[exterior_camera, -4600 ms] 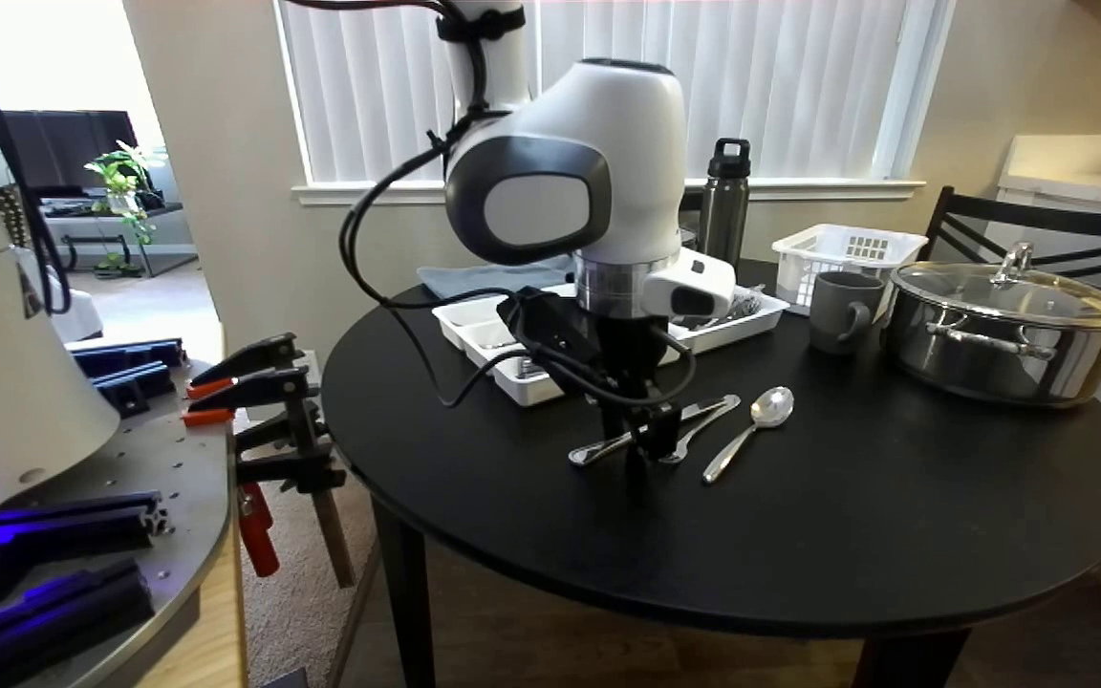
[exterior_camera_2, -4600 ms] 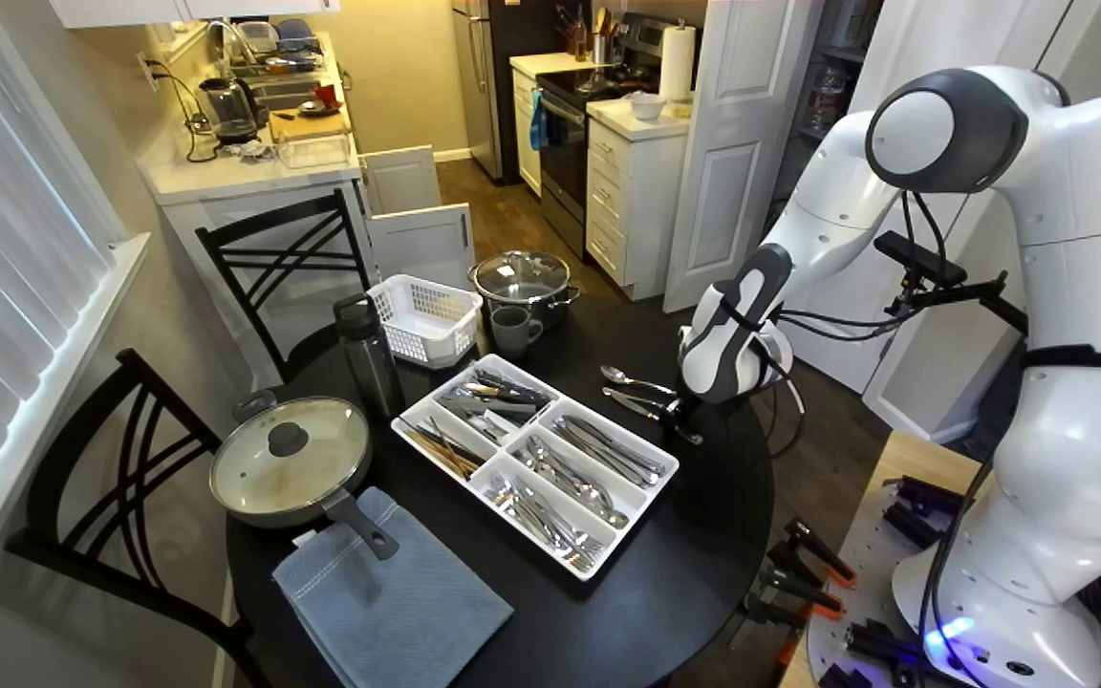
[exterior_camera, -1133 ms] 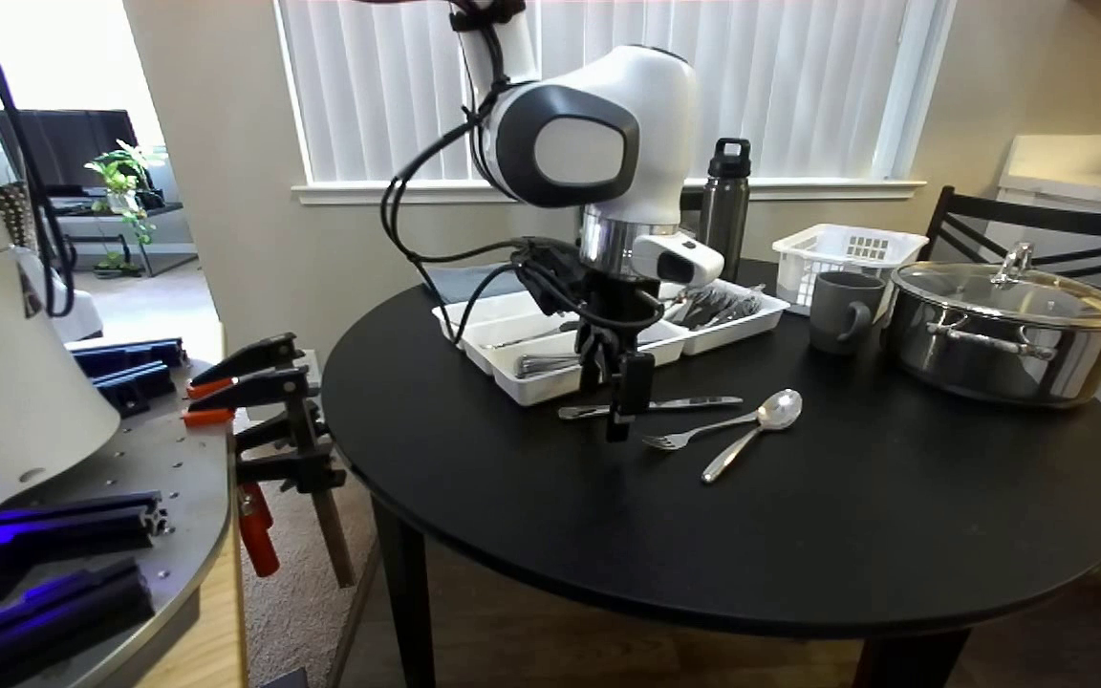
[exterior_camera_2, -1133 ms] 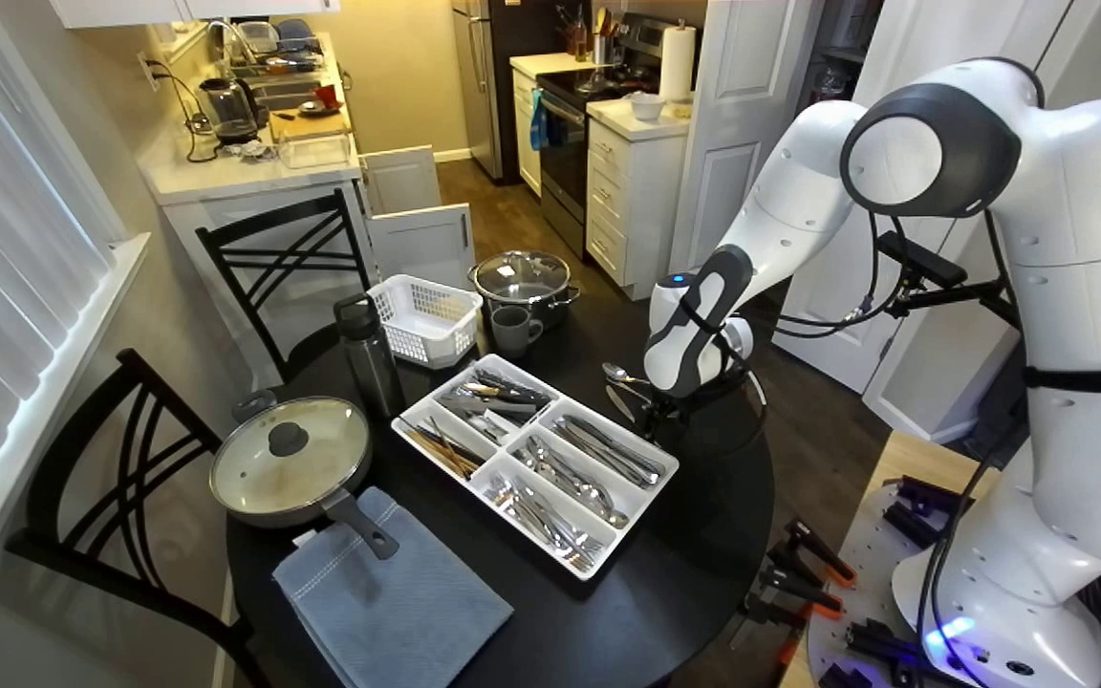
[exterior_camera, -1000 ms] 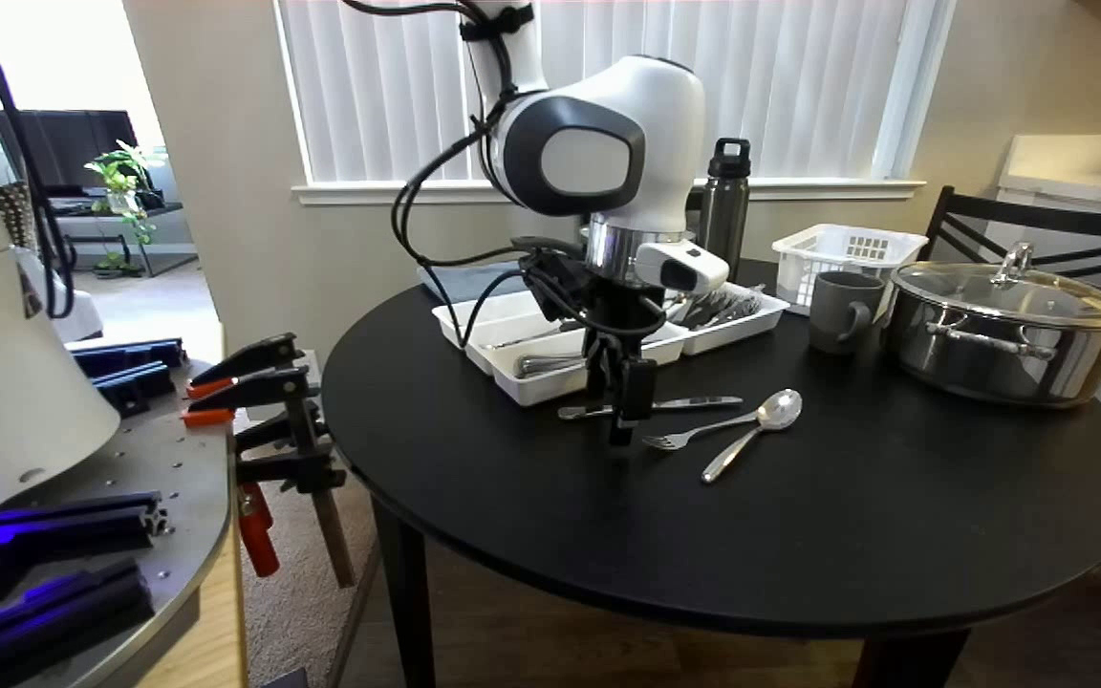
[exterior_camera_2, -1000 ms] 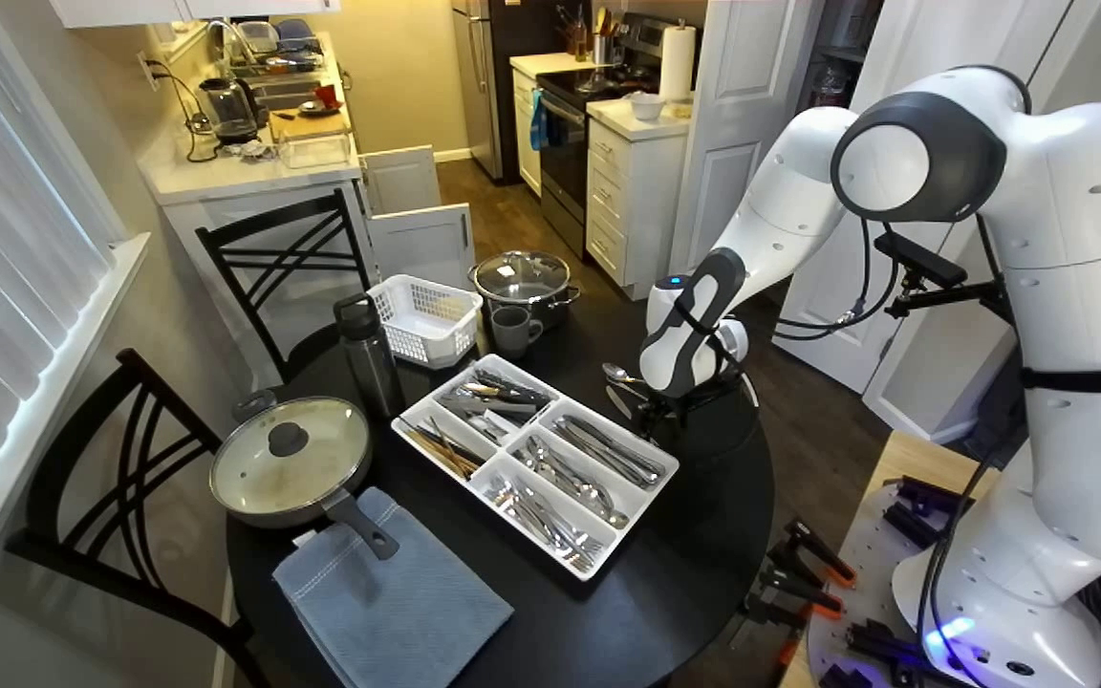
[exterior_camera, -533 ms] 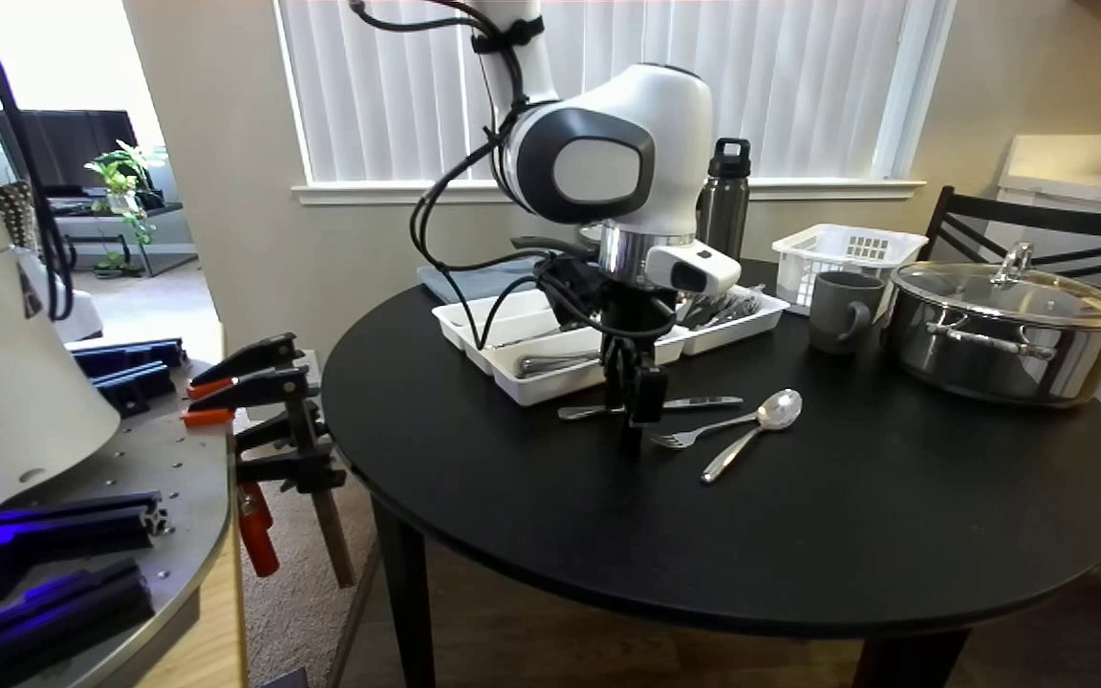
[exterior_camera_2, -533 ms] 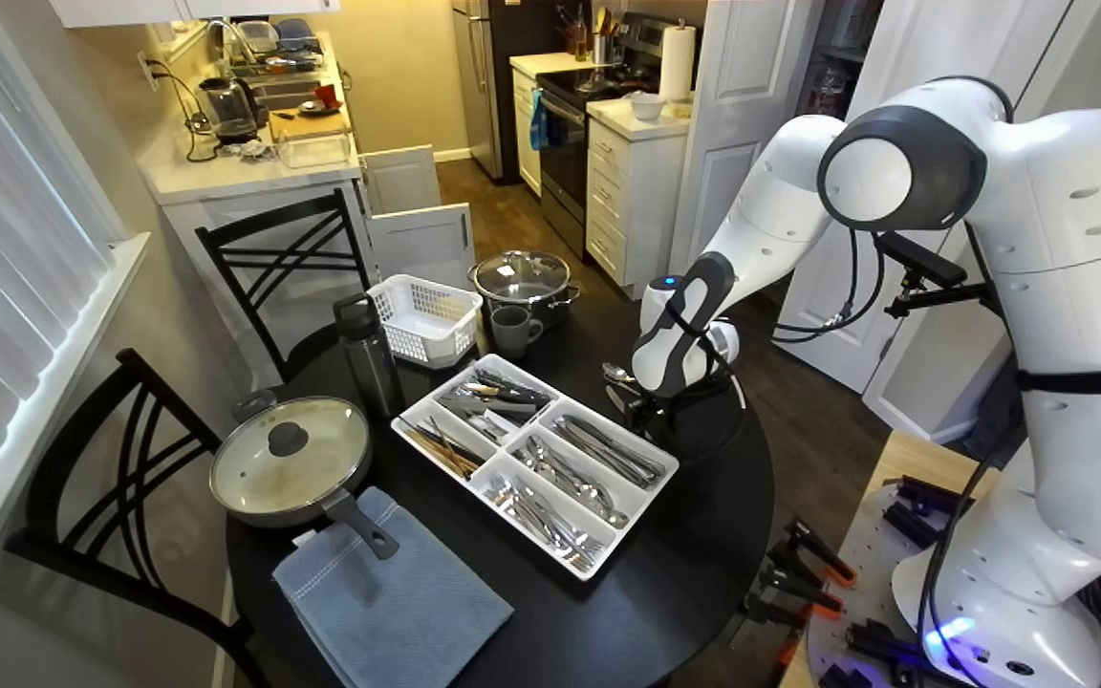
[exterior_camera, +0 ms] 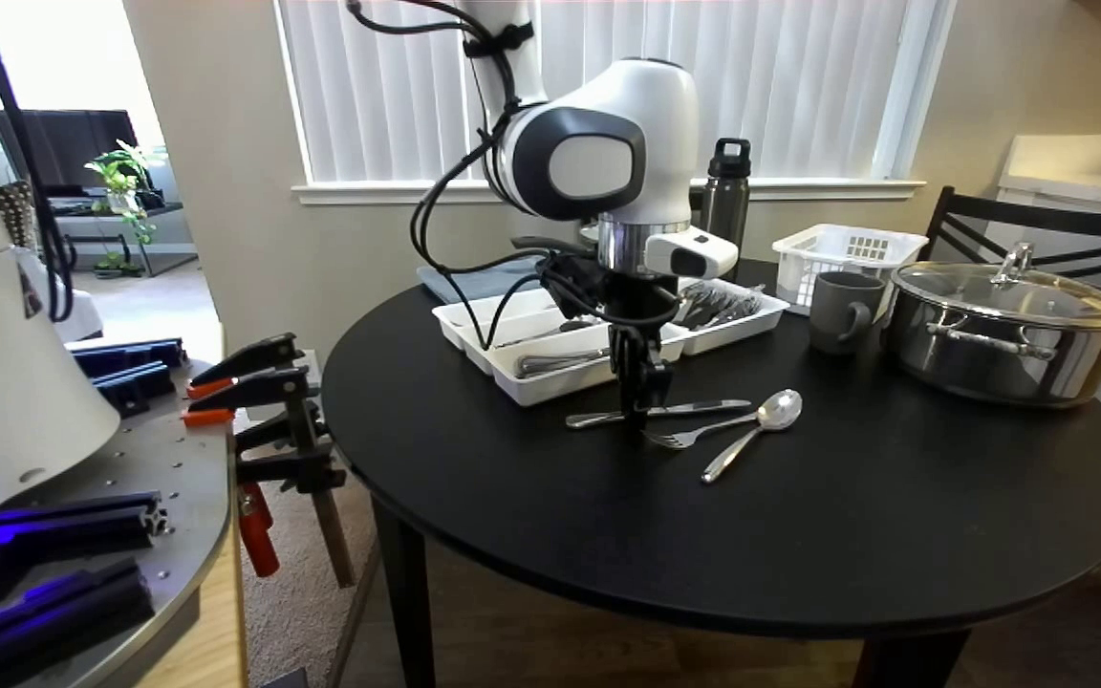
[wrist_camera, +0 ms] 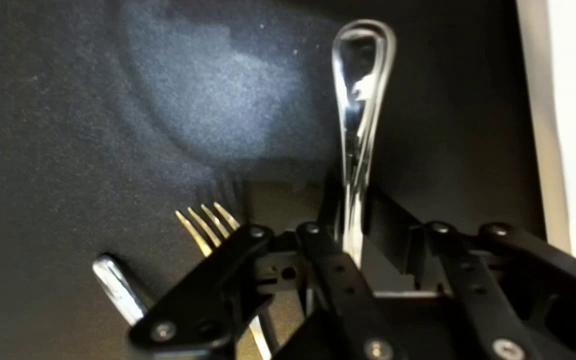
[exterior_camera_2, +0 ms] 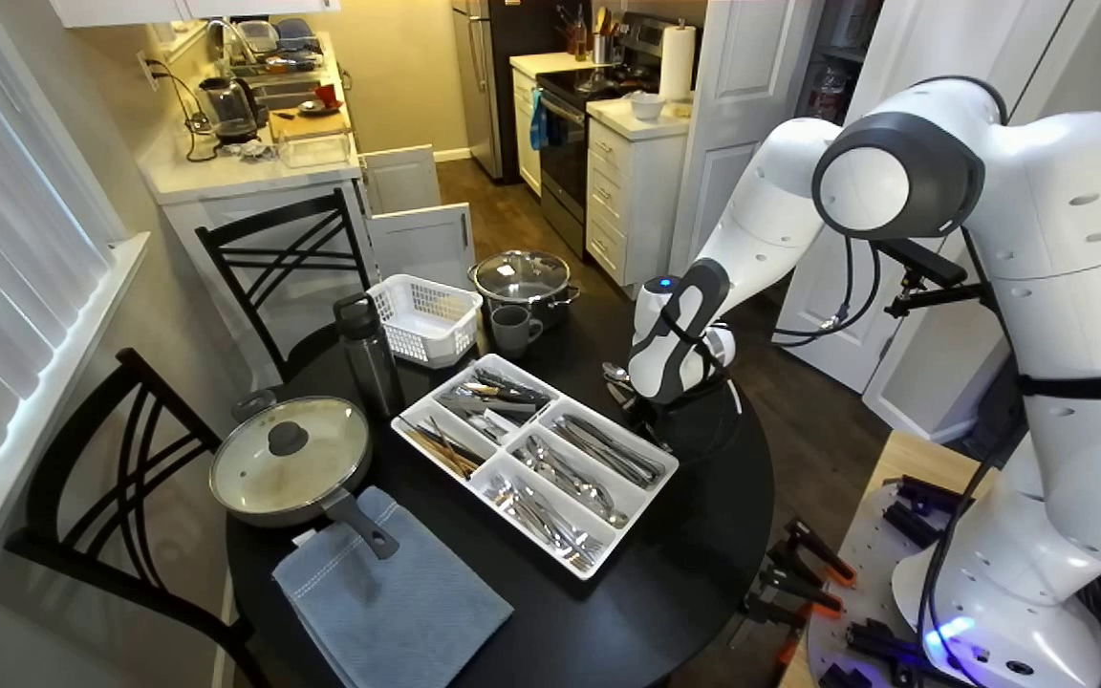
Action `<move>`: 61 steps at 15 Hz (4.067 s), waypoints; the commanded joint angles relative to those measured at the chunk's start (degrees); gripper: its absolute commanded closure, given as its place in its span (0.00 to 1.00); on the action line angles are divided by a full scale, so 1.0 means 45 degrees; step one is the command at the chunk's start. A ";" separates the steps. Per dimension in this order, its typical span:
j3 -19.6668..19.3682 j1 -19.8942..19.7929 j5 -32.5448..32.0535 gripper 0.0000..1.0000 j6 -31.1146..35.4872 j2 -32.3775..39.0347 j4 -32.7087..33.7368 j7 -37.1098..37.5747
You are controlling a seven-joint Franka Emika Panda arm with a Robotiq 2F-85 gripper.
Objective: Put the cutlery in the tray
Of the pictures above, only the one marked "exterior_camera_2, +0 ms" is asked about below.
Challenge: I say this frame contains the grey mug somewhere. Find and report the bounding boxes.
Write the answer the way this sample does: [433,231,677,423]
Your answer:
[485,304,550,358]

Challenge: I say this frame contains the grey frying pan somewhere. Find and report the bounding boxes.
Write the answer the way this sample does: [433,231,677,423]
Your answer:
[204,395,407,563]

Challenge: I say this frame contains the black blue bar clamp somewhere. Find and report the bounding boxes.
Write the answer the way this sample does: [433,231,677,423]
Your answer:
[880,470,984,552]
[829,617,936,688]

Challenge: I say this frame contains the white wall cabinet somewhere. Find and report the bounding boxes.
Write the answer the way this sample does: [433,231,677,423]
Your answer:
[52,0,345,30]

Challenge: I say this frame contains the white drawer cabinet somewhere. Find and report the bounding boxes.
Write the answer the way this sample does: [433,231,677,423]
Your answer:
[583,96,696,304]

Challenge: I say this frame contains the dark water bottle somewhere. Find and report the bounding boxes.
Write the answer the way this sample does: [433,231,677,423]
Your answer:
[333,290,411,423]

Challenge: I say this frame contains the stainless steel pot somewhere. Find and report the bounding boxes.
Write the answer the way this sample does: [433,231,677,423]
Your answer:
[471,259,583,344]

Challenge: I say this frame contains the black orange-tipped clamp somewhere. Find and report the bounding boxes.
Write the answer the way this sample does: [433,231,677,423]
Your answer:
[774,513,862,593]
[737,560,851,630]

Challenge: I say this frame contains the stainless steel refrigerator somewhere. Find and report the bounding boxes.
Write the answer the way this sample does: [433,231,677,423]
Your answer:
[449,0,518,184]

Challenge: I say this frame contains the white plastic basket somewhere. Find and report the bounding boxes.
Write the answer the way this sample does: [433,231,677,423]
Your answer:
[364,270,489,374]

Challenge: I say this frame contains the small white bowl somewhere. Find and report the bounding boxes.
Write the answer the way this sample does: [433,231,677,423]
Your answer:
[624,87,671,128]

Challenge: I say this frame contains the white panelled door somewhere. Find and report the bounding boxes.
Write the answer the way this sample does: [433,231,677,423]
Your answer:
[661,0,823,316]

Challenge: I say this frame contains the white closet door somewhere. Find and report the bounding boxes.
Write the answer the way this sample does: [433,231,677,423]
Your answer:
[774,241,1024,442]

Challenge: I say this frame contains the wooden cutting board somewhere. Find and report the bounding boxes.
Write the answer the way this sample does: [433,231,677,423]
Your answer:
[263,106,357,146]

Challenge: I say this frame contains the white paper towel roll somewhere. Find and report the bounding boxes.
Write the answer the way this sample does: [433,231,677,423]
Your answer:
[657,22,699,106]

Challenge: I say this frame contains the white kitchen counter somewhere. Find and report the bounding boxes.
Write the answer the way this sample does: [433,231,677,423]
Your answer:
[133,30,370,385]

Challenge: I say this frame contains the silver spoon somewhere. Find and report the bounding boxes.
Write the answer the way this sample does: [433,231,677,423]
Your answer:
[601,358,642,398]

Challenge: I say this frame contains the black wooden chair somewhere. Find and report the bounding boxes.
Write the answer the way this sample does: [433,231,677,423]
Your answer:
[194,189,375,385]
[6,344,277,688]

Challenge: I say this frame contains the white window sill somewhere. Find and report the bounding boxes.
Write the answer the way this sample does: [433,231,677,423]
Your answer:
[0,233,152,641]

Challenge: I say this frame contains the glass pot lid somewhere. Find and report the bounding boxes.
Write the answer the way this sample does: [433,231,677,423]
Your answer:
[471,248,578,307]

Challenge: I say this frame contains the cream pan lid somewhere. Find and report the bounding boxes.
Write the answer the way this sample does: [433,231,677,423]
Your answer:
[208,395,375,520]

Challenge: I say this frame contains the white cutlery tray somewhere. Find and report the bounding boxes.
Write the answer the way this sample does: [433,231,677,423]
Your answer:
[389,351,684,586]

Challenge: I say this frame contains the blue dish cloth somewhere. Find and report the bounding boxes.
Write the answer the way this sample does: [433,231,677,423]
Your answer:
[272,482,519,688]

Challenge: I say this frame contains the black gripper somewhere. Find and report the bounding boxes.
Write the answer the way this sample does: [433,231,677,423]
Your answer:
[634,395,710,460]

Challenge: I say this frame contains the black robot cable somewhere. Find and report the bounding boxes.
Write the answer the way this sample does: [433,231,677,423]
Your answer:
[774,233,1024,688]

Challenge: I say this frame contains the white cabinet panel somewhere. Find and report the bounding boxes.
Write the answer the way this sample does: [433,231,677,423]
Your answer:
[357,140,449,219]
[364,198,480,290]

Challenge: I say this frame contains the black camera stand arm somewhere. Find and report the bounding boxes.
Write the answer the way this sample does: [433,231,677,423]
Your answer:
[872,233,1003,320]

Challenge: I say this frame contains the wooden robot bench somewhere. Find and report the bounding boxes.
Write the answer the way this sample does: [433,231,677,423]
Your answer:
[775,428,1101,688]

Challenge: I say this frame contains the white window blinds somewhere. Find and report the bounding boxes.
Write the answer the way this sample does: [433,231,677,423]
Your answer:
[0,0,133,541]

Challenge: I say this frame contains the black controller box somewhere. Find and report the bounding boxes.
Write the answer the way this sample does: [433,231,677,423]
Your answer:
[956,358,1024,470]

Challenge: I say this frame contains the black round table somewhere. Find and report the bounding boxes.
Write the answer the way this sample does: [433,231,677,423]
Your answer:
[221,298,775,688]

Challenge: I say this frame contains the black steel stove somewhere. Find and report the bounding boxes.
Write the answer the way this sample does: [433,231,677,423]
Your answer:
[532,61,661,254]

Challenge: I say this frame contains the brown handled knife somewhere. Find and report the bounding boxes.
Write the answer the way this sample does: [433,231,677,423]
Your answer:
[401,418,485,482]

